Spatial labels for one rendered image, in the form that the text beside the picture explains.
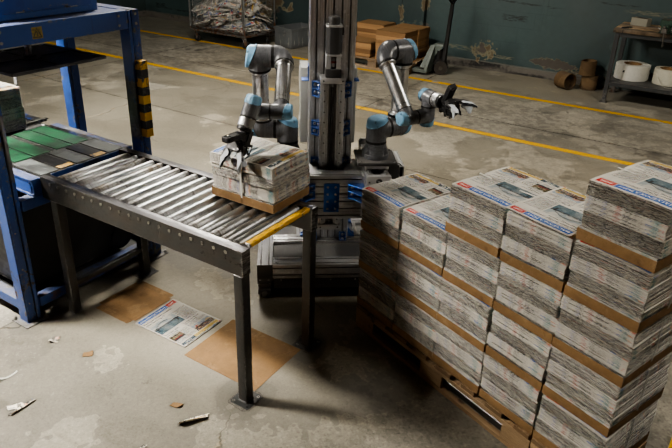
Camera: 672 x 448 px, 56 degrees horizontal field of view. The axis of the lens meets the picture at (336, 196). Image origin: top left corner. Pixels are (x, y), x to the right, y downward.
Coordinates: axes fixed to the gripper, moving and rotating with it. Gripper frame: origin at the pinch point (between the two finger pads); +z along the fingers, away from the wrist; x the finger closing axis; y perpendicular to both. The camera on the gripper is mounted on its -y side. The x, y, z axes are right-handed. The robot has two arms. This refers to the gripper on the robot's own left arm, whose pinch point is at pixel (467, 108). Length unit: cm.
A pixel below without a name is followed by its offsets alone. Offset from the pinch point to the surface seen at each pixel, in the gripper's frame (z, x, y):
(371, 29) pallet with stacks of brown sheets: -578, -313, 121
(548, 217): 80, 29, 13
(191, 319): -65, 138, 105
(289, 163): -22, 86, 10
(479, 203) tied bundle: 52, 38, 16
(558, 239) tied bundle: 89, 34, 16
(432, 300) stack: 33, 48, 72
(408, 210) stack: 12, 45, 35
